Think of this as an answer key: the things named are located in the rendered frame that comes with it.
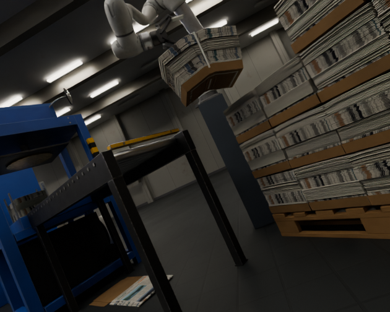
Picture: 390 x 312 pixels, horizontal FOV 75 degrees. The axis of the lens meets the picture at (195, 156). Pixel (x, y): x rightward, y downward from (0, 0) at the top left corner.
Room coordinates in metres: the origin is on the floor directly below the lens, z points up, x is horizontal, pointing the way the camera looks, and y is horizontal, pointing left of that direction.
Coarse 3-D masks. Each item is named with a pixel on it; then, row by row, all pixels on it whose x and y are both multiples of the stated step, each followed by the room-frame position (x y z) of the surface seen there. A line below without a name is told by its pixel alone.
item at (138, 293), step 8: (144, 280) 1.84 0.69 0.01; (128, 288) 1.83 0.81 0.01; (136, 288) 1.75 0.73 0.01; (144, 288) 1.69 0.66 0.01; (152, 288) 1.63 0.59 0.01; (120, 296) 1.76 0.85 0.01; (128, 296) 1.69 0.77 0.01; (136, 296) 1.63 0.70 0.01; (144, 296) 1.57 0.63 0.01; (136, 304) 1.51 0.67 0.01
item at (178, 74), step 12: (168, 48) 1.22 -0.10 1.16; (180, 48) 1.22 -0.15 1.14; (192, 48) 1.23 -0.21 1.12; (168, 60) 1.22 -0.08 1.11; (180, 60) 1.23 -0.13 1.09; (192, 60) 1.23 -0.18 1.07; (168, 72) 1.28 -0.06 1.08; (180, 72) 1.23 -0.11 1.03; (192, 72) 1.23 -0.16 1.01; (168, 84) 1.49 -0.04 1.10; (180, 84) 1.23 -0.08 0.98; (204, 84) 1.32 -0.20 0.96; (180, 96) 1.46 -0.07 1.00; (192, 96) 1.35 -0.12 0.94
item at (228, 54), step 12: (204, 36) 1.23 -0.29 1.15; (216, 36) 1.24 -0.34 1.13; (228, 36) 1.25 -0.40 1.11; (216, 48) 1.24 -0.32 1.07; (228, 48) 1.25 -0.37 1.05; (216, 60) 1.24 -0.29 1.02; (228, 60) 1.24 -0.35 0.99; (216, 72) 1.25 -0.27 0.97; (228, 72) 1.26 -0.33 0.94; (240, 72) 1.30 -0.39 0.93; (216, 84) 1.41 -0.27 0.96; (228, 84) 1.44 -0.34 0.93
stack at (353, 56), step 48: (384, 0) 0.78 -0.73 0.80; (336, 48) 0.94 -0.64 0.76; (384, 48) 0.82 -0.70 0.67; (288, 96) 1.16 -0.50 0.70; (336, 96) 1.01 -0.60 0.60; (384, 96) 0.87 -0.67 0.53; (288, 144) 1.26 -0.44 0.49; (336, 144) 1.08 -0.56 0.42; (384, 144) 0.94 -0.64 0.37; (288, 192) 1.39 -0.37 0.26; (336, 192) 1.15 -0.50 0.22; (384, 192) 1.00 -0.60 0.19
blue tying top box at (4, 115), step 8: (40, 104) 2.36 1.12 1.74; (48, 104) 2.41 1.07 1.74; (0, 112) 2.11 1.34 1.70; (8, 112) 2.15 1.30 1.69; (16, 112) 2.20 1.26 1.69; (24, 112) 2.24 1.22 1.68; (32, 112) 2.29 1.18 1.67; (40, 112) 2.34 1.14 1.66; (48, 112) 2.39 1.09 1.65; (0, 120) 2.09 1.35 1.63; (8, 120) 2.13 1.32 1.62; (16, 120) 2.18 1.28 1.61; (24, 120) 2.22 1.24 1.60
